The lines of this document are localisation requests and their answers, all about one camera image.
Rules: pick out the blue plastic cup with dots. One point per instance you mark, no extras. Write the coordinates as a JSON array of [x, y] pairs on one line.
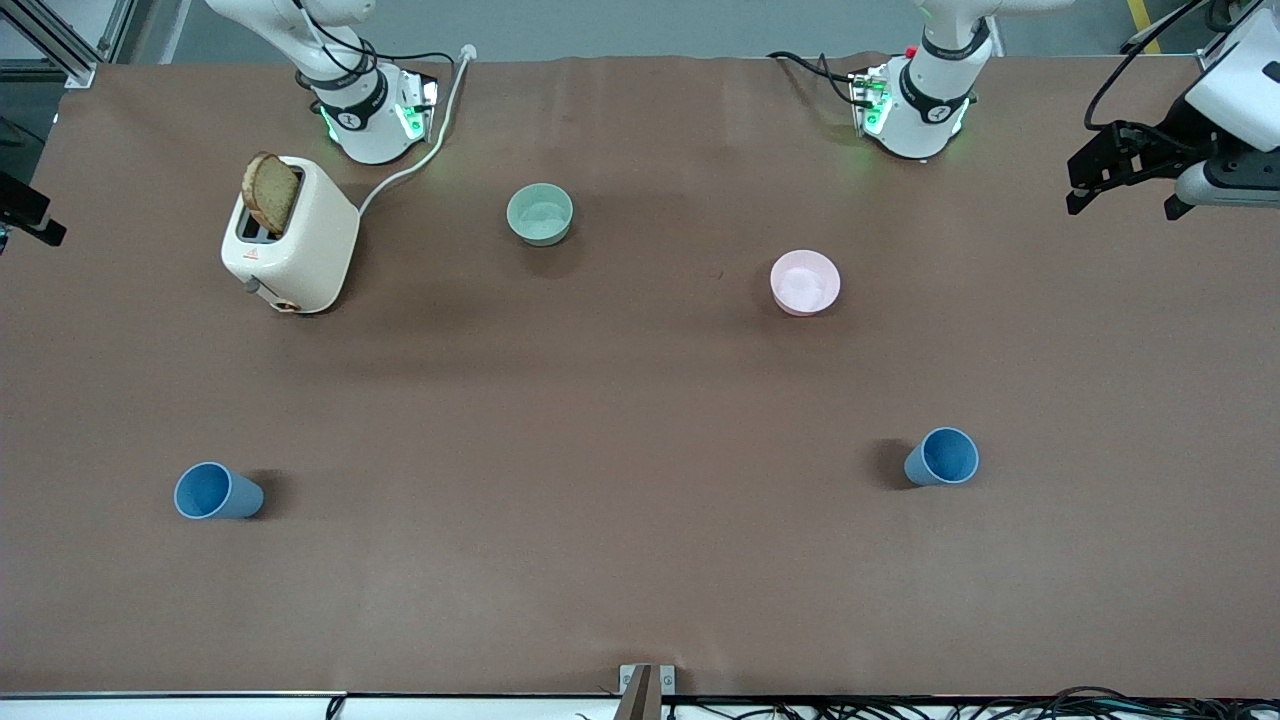
[[210, 492], [940, 458]]

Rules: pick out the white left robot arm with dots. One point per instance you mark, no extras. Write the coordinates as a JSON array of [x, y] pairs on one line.
[[925, 100]]

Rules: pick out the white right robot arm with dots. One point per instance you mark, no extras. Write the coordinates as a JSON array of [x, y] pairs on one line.
[[365, 110]]

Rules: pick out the brown bread slice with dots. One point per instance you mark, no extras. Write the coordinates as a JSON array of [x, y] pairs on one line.
[[270, 192]]

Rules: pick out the cream white toaster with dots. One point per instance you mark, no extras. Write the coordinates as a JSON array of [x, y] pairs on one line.
[[300, 250]]

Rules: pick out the pink bowl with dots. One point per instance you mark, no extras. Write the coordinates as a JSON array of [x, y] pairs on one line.
[[805, 283]]

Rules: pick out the green bowl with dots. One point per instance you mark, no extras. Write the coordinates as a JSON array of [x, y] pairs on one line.
[[540, 215]]

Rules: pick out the aluminium frame profile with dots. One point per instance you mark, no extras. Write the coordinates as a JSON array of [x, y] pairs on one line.
[[60, 45]]

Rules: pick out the metal table edge bracket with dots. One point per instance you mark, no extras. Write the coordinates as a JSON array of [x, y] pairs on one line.
[[647, 685]]

